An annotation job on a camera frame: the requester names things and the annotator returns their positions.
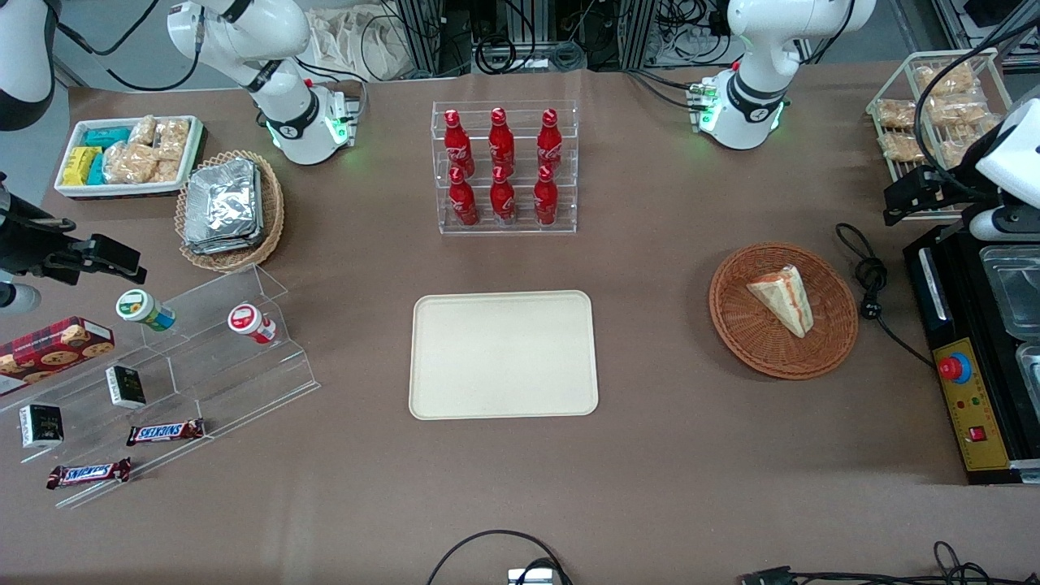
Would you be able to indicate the small black box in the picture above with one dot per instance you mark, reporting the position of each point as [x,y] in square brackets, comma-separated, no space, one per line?
[126,387]
[41,426]

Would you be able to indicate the snickers bar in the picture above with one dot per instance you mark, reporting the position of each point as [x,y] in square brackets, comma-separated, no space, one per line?
[88,474]
[165,432]

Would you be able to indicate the red cola bottle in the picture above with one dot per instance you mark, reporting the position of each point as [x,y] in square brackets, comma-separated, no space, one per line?
[546,201]
[503,201]
[550,140]
[457,142]
[501,140]
[463,203]

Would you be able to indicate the yellow snack packet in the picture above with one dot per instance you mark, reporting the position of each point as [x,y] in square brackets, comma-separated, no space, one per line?
[80,165]

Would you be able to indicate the red tartan cookie box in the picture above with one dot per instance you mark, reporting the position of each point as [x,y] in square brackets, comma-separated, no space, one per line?
[49,353]

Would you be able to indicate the red lid yogurt cup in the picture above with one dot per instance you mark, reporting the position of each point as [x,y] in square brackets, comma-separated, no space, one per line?
[246,320]

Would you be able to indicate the clear cracker bag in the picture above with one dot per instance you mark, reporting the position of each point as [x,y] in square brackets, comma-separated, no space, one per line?
[895,114]
[960,110]
[959,150]
[900,146]
[946,79]

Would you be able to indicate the cream cloth bag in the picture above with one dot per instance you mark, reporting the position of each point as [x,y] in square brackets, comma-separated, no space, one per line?
[357,41]

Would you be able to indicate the triangular sandwich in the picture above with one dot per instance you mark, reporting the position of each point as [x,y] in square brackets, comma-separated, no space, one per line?
[784,296]

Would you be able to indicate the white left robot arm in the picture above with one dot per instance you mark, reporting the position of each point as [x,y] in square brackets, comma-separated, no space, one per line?
[751,73]

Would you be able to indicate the brown round wicker basket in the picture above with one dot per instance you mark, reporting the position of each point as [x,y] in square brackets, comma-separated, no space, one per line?
[747,333]

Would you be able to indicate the green lid yogurt cup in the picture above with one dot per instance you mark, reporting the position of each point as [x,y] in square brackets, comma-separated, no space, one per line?
[138,307]

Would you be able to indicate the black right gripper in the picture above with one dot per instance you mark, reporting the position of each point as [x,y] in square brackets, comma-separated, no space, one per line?
[24,240]

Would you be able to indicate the teal snack packet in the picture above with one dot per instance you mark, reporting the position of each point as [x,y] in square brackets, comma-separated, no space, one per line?
[97,171]
[106,136]

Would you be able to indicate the small silver device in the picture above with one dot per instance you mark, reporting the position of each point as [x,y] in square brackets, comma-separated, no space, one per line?
[530,578]

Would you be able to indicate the clear acrylic stepped stand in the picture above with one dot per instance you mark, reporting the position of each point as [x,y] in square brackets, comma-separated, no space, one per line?
[227,382]

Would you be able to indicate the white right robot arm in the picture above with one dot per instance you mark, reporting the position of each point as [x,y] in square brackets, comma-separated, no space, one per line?
[276,49]

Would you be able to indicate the clear plastic container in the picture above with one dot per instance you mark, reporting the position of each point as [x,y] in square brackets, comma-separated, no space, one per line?
[1030,374]
[1016,288]

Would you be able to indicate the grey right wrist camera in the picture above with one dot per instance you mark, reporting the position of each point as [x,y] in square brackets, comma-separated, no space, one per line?
[18,297]

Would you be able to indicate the clear puffed snack bag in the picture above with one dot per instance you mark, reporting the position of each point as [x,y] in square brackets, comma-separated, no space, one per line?
[172,138]
[130,164]
[143,130]
[166,171]

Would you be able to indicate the white rectangular snack tray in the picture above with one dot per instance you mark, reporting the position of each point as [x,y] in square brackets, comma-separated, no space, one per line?
[73,191]

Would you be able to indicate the cream rectangular tray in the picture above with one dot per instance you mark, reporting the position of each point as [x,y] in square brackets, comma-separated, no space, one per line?
[504,357]

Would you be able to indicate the silver foil pack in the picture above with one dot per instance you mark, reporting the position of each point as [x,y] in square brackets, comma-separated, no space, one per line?
[223,199]
[257,236]

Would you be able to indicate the clear acrylic bottle rack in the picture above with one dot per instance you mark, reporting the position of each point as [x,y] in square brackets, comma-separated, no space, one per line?
[520,231]

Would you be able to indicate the light oval wicker basket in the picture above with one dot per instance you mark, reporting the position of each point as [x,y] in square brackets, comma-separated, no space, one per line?
[272,219]

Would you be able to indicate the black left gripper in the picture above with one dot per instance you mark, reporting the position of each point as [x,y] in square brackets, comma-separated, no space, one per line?
[952,184]

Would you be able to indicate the black sealing machine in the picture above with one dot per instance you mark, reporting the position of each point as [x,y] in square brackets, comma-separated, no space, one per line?
[971,422]

